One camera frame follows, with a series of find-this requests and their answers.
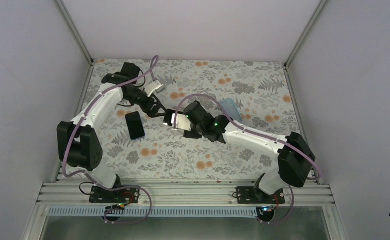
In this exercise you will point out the black phone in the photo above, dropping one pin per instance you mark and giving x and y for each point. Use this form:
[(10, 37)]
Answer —
[(135, 125)]

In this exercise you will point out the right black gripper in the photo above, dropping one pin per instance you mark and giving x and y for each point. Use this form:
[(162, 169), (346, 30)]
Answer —
[(186, 134)]

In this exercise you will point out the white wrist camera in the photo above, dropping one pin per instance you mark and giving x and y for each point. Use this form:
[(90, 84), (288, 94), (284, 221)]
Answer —
[(181, 122), (155, 86)]

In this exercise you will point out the floral patterned mat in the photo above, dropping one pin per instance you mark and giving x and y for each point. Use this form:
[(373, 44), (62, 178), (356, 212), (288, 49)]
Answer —
[(260, 93)]

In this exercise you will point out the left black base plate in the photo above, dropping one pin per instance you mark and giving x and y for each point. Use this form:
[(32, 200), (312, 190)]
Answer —
[(125, 196)]

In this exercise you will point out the aluminium mounting rail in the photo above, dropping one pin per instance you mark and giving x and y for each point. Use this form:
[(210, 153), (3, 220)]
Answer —
[(180, 192)]

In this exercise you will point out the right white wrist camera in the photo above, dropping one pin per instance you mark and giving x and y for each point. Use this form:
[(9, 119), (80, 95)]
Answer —
[(181, 122)]

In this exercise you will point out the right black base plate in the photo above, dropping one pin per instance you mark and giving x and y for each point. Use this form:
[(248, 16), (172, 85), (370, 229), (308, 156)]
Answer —
[(252, 195)]

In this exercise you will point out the white slotted cable duct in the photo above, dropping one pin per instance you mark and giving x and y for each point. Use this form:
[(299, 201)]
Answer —
[(156, 211)]

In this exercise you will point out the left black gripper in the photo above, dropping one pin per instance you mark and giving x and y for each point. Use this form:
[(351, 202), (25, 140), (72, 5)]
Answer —
[(151, 113)]

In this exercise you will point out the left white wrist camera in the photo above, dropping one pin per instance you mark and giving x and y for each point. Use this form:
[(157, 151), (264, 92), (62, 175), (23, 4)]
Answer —
[(155, 86)]

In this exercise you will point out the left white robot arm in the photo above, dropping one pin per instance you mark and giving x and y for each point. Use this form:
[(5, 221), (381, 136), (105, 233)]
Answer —
[(80, 150)]

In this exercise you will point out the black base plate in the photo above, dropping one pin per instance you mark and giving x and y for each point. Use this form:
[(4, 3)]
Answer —
[(252, 195), (125, 196)]

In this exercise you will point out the light blue phone case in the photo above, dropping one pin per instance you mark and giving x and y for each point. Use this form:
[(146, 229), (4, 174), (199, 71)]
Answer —
[(231, 109)]

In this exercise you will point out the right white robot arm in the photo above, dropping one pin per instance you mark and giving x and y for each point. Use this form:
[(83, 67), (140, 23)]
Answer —
[(292, 154)]

